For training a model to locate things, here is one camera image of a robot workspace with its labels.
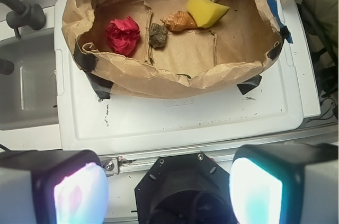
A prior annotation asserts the white toy sink basin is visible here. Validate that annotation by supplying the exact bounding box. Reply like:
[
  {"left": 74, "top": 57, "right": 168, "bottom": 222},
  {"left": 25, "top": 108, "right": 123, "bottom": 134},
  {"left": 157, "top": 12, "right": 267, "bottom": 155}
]
[{"left": 0, "top": 6, "right": 62, "bottom": 131}]

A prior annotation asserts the grey toy faucet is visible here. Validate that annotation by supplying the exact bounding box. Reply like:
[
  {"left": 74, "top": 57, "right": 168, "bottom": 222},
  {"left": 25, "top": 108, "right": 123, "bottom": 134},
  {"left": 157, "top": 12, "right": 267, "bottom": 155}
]
[{"left": 1, "top": 0, "right": 47, "bottom": 39}]

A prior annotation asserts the brown paper bag bin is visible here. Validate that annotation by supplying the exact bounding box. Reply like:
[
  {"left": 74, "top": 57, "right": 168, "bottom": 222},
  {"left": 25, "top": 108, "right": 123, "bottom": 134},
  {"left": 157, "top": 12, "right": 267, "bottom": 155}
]
[{"left": 62, "top": 0, "right": 290, "bottom": 98}]

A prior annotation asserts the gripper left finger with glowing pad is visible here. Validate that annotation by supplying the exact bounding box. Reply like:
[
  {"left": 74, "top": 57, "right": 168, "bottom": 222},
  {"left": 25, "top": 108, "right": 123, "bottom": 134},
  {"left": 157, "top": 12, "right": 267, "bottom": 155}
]
[{"left": 1, "top": 150, "right": 109, "bottom": 223}]

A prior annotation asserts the brown grey rock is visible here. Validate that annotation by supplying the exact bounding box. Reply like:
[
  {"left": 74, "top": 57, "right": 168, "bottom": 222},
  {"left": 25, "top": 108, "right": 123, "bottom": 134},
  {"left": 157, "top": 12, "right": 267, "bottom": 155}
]
[{"left": 149, "top": 23, "right": 168, "bottom": 49}]

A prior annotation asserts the red crumpled paper ball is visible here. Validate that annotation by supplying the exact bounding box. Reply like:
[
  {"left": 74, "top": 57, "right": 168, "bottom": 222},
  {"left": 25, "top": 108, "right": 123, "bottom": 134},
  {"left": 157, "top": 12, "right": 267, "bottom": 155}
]
[{"left": 105, "top": 16, "right": 140, "bottom": 57}]

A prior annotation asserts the yellow green sponge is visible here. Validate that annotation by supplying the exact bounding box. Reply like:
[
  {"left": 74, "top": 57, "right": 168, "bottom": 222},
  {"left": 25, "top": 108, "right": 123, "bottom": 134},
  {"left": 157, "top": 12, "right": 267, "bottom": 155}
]
[{"left": 186, "top": 0, "right": 230, "bottom": 29}]

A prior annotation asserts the aluminium rail with bracket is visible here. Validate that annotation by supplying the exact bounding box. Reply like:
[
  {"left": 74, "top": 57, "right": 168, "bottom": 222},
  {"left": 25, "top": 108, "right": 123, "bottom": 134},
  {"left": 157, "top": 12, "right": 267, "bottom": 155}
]
[{"left": 99, "top": 122, "right": 338, "bottom": 177}]

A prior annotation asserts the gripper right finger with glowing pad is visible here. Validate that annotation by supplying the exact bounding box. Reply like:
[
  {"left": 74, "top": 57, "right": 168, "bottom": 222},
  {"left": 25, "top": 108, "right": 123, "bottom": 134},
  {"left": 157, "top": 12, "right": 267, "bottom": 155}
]
[{"left": 229, "top": 143, "right": 338, "bottom": 223}]

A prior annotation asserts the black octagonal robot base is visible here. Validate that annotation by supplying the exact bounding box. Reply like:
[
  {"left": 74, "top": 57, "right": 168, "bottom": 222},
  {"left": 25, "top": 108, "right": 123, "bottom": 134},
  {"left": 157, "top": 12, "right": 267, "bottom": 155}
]
[{"left": 135, "top": 158, "right": 238, "bottom": 223}]

